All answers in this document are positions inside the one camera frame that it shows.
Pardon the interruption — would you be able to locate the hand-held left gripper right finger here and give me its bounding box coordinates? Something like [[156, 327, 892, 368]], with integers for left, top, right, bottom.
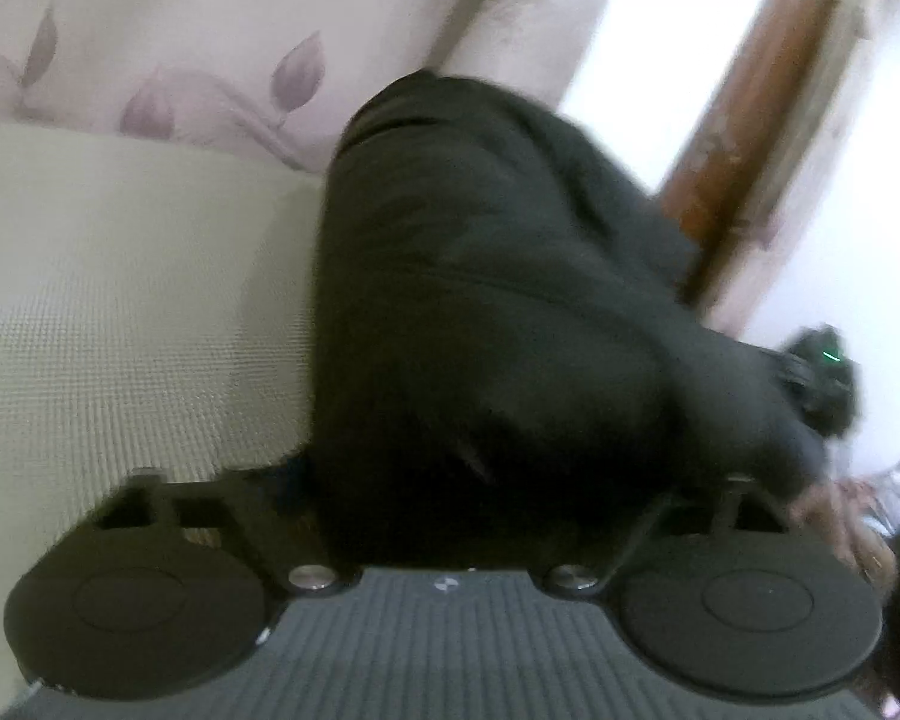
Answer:
[[542, 472, 794, 602]]

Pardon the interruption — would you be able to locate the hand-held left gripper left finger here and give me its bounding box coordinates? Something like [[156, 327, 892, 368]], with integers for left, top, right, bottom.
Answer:
[[90, 465, 362, 602]]

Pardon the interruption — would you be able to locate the black jacket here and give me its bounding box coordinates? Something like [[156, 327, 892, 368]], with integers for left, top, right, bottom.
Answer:
[[310, 70, 832, 572]]

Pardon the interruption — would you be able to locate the person's right hand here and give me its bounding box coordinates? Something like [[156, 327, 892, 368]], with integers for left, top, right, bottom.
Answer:
[[790, 482, 899, 591]]

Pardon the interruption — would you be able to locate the beige bed cover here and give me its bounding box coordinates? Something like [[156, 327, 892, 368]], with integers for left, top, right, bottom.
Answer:
[[0, 122, 332, 720]]

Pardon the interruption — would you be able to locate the brown wooden door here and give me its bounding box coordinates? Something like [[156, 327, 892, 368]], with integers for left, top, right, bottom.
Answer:
[[654, 0, 847, 310]]

